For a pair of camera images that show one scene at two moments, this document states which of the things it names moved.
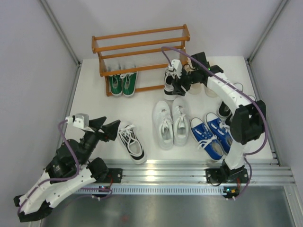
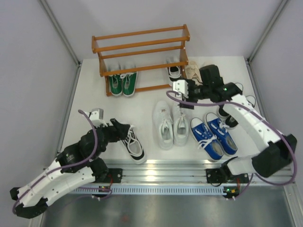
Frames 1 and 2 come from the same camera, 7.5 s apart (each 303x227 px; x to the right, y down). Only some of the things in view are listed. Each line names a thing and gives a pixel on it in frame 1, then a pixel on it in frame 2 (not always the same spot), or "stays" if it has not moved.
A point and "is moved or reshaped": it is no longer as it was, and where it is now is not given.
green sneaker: (129, 81) stays
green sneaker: (115, 82) stays
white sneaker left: (163, 125) stays
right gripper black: (177, 83) to (191, 84)
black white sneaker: (169, 76) is moved or reshaped
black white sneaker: (133, 144) stays
